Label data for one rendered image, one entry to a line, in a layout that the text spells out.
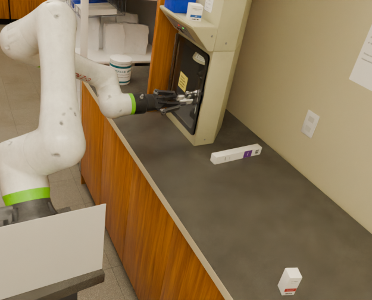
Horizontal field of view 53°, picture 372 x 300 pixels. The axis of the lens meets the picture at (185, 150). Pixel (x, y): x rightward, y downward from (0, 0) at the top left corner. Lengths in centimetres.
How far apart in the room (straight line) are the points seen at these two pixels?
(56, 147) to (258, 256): 75
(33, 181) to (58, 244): 19
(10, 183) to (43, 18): 48
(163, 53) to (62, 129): 102
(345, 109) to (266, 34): 59
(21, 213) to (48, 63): 42
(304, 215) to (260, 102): 72
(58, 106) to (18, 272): 45
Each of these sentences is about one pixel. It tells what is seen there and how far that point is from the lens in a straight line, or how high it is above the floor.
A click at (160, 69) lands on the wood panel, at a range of 196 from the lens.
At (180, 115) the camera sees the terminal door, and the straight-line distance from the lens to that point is 187.
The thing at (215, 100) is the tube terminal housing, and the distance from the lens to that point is 173.
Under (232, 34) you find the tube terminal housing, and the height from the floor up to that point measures 148.
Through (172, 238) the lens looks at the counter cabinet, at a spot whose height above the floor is 77.
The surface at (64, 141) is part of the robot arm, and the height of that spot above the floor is 133.
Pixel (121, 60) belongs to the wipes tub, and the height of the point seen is 109.
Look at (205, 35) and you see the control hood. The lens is 156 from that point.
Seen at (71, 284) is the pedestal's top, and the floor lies 94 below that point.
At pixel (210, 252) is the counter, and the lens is 130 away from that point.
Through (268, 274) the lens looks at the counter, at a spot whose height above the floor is 94.
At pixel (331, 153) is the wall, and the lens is 174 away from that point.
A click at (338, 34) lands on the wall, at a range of 170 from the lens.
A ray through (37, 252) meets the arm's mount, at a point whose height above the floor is 108.
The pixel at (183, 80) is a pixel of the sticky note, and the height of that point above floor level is 120.
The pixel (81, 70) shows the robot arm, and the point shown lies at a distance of 150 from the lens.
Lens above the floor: 188
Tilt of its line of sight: 32 degrees down
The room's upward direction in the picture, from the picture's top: 11 degrees clockwise
